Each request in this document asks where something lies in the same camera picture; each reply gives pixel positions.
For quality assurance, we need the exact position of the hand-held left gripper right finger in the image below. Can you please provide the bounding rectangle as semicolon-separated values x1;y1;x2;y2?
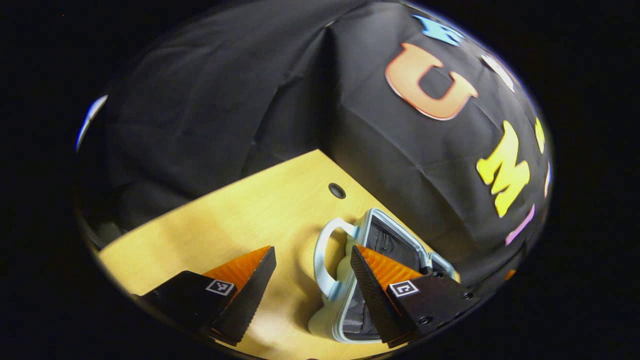
350;244;482;349

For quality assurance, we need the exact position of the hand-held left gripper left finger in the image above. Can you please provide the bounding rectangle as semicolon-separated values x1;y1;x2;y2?
132;245;277;347

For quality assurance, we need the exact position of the light blue suitcase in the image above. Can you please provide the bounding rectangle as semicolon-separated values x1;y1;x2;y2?
306;207;457;345

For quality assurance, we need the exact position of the black backdrop cloth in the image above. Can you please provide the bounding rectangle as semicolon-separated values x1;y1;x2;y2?
75;0;553;296

